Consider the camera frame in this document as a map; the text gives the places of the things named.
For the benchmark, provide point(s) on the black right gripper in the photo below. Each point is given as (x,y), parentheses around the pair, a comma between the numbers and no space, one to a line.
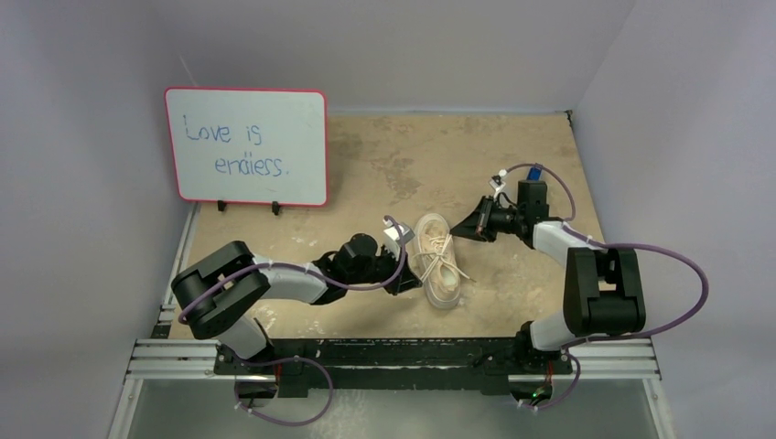
(482,217)

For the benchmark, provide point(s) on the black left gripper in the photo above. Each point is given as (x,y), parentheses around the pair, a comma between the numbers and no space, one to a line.
(406,281)

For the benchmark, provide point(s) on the beige canvas sneaker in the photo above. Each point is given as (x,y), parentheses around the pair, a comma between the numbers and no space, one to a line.
(442,288)

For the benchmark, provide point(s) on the white shoelace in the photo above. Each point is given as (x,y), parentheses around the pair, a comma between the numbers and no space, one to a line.
(438,256)

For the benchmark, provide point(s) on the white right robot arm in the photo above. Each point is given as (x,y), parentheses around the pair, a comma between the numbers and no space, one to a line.
(602,288)

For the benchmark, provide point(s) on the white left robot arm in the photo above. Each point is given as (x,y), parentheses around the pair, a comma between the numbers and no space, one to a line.
(216,293)

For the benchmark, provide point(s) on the blue connector plug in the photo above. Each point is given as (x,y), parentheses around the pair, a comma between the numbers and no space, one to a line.
(535,172)

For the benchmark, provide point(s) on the red framed whiteboard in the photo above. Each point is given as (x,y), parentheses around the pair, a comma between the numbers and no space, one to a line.
(256,146)

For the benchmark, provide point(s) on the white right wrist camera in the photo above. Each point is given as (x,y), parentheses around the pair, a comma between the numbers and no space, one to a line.
(497,182)

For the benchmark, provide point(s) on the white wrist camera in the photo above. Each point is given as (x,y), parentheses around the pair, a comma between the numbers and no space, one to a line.
(497,182)
(395,236)

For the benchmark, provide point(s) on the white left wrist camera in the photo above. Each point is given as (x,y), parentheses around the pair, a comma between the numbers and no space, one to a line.
(395,236)

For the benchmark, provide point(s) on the silver aluminium frame rails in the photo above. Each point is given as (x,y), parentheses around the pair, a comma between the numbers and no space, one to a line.
(172,391)

